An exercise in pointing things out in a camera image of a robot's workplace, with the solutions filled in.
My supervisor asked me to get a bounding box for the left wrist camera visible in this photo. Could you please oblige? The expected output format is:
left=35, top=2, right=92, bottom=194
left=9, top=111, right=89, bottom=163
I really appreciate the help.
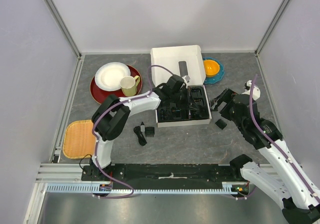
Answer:
left=181, top=75, right=191, bottom=84

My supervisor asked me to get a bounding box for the woven bamboo tray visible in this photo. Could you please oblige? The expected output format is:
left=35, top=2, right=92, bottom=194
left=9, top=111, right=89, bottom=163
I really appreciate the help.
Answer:
left=62, top=120, right=96, bottom=160

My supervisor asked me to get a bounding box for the white clipper kit box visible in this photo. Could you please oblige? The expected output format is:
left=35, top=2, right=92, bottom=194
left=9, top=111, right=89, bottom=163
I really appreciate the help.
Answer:
left=150, top=45, right=212, bottom=128

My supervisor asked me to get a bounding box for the white paper plate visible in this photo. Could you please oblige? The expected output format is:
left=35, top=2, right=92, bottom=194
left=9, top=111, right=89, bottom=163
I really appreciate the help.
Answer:
left=94, top=62, right=131, bottom=92

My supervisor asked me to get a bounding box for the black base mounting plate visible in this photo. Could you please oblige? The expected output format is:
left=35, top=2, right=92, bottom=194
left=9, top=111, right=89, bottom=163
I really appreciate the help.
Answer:
left=81, top=162, right=251, bottom=190

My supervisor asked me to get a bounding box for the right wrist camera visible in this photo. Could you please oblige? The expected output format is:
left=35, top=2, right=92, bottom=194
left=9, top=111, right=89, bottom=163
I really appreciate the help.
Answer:
left=243, top=80, right=261, bottom=101

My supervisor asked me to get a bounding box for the black comb guard attachment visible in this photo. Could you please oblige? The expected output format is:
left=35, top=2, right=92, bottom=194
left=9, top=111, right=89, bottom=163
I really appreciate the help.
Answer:
left=209, top=98, right=218, bottom=107

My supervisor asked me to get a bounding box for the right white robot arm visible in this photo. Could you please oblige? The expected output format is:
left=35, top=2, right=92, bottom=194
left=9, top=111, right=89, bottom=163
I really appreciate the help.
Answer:
left=212, top=87, right=320, bottom=224

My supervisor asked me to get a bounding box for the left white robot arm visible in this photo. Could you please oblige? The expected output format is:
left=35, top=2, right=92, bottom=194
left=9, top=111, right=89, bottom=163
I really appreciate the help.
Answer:
left=91, top=74, right=187, bottom=181

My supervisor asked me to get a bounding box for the small oil bottle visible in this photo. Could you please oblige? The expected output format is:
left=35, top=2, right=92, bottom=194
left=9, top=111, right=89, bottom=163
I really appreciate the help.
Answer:
left=140, top=121, right=145, bottom=133

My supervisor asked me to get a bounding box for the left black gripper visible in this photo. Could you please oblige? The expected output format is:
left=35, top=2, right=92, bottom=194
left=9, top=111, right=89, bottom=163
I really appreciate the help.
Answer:
left=171, top=86, right=199, bottom=111

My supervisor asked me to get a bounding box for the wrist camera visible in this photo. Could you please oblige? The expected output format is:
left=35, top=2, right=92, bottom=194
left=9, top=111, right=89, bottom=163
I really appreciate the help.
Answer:
left=181, top=75, right=191, bottom=84
left=243, top=80, right=261, bottom=101

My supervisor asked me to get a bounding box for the dark red round tray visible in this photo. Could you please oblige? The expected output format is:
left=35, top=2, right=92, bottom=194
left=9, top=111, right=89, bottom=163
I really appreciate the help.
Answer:
left=89, top=63, right=144, bottom=104

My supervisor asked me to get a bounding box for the pale yellow mug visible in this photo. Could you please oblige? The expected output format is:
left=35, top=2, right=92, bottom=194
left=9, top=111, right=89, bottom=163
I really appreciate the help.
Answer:
left=120, top=75, right=141, bottom=97

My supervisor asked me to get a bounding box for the black comb guard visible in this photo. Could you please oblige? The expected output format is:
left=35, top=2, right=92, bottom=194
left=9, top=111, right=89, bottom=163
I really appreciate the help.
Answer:
left=215, top=119, right=227, bottom=130
left=144, top=126, right=155, bottom=138

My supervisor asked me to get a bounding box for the slotted cable duct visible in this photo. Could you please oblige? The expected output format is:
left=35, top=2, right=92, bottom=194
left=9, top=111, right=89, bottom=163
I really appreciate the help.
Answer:
left=46, top=183, right=238, bottom=195

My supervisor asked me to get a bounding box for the teal scalloped plate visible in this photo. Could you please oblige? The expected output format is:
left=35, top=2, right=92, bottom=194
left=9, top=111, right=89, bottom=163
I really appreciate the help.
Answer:
left=202, top=57, right=225, bottom=85

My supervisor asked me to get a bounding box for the black charging cable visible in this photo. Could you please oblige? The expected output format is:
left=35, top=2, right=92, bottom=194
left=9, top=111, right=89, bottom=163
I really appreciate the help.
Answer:
left=133, top=125, right=148, bottom=147

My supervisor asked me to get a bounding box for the orange bowl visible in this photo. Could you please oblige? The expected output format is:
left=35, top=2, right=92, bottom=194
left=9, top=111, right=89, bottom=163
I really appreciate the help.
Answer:
left=203, top=59, right=220, bottom=78

